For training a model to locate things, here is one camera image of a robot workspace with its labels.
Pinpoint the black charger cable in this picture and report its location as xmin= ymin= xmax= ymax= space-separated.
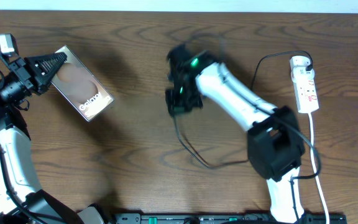
xmin=172 ymin=50 xmax=314 ymax=170

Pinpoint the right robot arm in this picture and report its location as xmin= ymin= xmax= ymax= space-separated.
xmin=165 ymin=44 xmax=305 ymax=223

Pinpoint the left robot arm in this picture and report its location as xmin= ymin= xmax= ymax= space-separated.
xmin=0 ymin=49 xmax=83 ymax=223

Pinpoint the white USB charger adapter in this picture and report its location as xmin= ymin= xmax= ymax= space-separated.
xmin=290 ymin=55 xmax=315 ymax=80

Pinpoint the white power strip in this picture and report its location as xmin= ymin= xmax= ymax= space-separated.
xmin=291 ymin=67 xmax=319 ymax=114

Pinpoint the black mounting rail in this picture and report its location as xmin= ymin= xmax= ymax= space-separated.
xmin=82 ymin=212 xmax=347 ymax=224

